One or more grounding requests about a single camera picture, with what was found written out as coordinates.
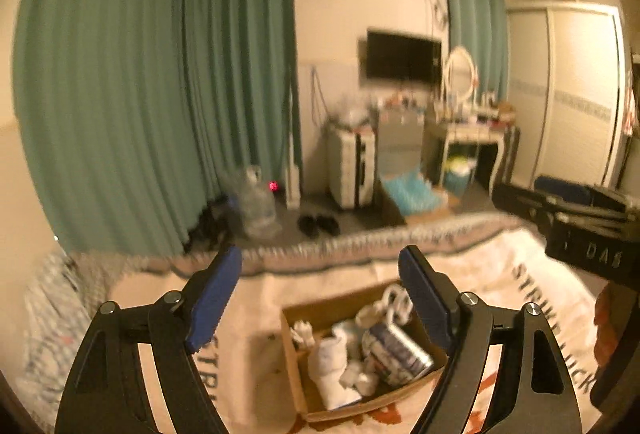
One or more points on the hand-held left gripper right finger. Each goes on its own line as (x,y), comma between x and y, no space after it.
(425,299)

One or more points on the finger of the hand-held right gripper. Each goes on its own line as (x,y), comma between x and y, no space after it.
(560,186)
(520,201)

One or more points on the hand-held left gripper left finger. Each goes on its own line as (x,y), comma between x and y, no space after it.
(215,299)

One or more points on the small white cloth item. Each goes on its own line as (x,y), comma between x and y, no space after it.
(302,331)

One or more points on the long white sock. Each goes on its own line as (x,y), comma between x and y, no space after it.
(330,364)

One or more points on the brown cardboard box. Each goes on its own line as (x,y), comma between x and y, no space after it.
(310,394)

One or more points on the person's right hand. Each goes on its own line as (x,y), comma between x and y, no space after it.
(607,319)

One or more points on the cream printed blanket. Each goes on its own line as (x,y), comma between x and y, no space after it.
(540,274)

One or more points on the white dressing table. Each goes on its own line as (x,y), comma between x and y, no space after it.
(470,139)

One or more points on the white sliding wardrobe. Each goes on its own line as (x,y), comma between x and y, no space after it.
(565,89)

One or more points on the row of cosmetic bottles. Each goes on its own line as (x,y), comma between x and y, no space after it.
(475,111)

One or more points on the red hanging ornament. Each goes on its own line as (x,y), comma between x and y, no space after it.
(629,109)

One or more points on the clear water jug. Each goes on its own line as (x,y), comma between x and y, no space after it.
(257,204)

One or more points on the blue plastic bag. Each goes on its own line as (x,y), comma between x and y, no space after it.
(412,191)

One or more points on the black slipper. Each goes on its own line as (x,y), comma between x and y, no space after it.
(330,223)
(307,224)

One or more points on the black device red light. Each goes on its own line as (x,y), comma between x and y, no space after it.
(274,186)

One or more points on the grey mini fridge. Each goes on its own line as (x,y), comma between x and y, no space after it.
(400,139)

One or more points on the oval white mirror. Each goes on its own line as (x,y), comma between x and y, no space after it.
(459,71)

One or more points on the white ribbed suitcase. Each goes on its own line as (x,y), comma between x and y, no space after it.
(352,169)

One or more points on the blue plaid cartoon quilt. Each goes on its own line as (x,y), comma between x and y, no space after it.
(55,324)

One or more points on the white mop pole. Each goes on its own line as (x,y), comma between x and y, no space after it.
(291,139)

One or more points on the narrow green curtain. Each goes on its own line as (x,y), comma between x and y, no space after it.
(475,24)

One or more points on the clear plastic bag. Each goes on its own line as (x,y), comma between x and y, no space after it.
(352,111)

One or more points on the wide green curtain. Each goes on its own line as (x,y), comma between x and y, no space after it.
(125,89)

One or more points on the black wall television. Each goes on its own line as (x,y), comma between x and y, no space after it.
(402,54)

